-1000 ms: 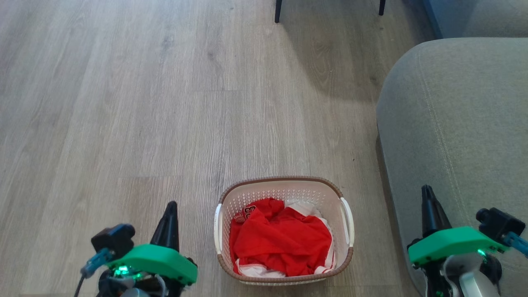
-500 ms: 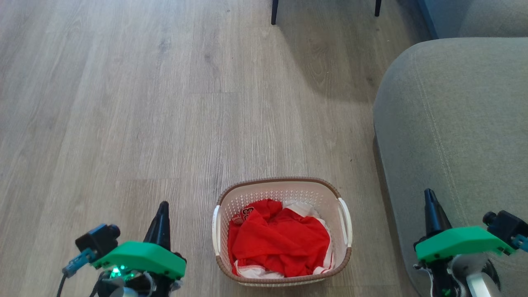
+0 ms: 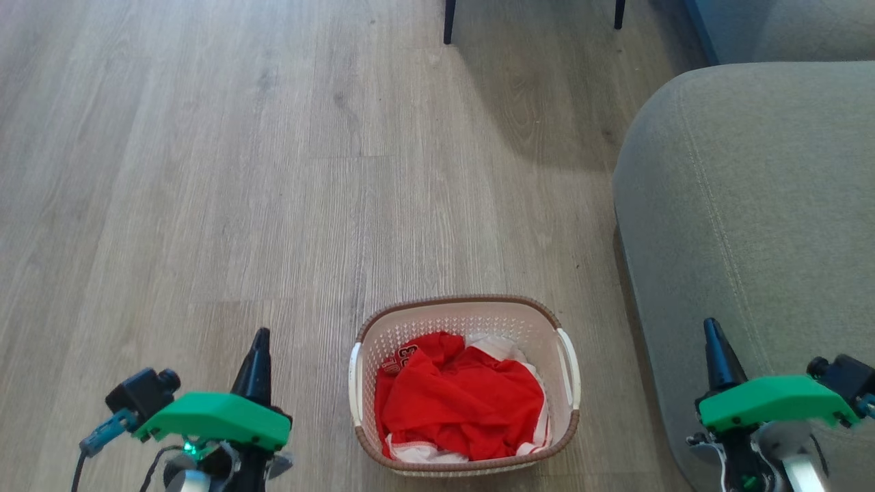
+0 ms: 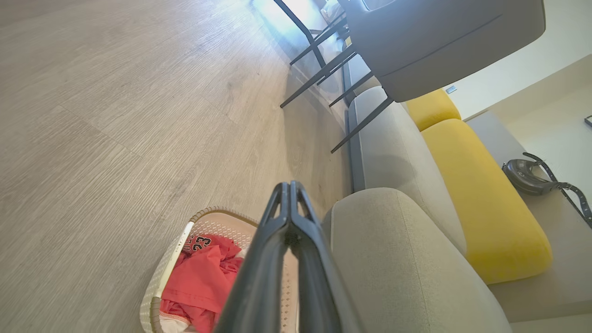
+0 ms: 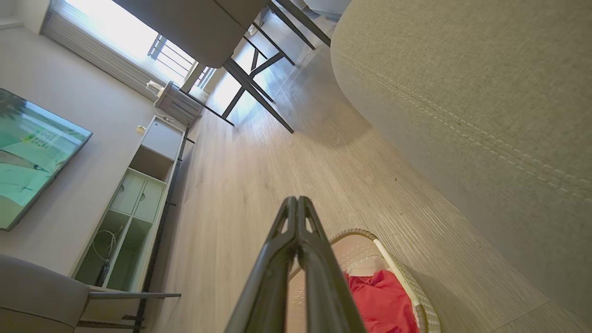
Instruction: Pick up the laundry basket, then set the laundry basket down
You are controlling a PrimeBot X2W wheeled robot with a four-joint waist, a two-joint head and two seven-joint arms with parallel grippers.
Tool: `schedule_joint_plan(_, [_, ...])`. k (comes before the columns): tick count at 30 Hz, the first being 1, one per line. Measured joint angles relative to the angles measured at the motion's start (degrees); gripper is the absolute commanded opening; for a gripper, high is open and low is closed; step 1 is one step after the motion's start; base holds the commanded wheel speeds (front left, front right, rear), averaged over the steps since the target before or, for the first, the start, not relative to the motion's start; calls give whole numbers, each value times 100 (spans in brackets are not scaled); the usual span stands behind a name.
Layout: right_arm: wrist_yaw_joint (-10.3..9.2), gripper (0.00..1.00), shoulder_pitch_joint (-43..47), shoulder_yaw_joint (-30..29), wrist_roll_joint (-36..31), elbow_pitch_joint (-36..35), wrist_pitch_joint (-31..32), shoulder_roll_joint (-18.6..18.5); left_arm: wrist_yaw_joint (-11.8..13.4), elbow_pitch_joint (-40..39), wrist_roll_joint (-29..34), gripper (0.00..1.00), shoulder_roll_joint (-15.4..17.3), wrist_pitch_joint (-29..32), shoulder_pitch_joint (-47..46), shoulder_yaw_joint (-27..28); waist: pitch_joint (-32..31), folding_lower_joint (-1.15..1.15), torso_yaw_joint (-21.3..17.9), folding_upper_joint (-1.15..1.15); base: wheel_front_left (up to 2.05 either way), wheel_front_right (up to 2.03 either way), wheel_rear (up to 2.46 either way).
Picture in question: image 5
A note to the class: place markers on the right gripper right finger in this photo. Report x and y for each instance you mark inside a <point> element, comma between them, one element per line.
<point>323,286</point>

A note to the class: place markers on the window railing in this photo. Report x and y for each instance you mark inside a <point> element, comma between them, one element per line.
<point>175,55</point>

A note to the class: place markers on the white garment with red trim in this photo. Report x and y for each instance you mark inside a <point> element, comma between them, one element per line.
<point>367,266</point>

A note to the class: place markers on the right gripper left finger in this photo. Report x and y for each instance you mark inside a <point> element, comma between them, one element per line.
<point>266,286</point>

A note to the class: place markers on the white pleated curtain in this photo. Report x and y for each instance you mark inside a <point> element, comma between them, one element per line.
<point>92,51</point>

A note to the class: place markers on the grey fabric sofa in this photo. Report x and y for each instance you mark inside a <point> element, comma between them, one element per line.
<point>485,101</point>

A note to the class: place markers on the white brown-rimmed laundry basket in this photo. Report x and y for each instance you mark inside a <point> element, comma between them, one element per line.
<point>397,273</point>

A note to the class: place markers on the white wall socket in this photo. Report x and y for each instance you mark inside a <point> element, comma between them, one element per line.
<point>140,130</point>

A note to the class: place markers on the wall-mounted flat television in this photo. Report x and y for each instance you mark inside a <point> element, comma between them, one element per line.
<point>32,157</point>

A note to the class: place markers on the white television cabinet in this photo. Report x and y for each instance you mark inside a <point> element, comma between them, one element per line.
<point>138,199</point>

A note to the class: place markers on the grey upholstered chair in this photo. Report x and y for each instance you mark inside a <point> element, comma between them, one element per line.
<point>32,291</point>

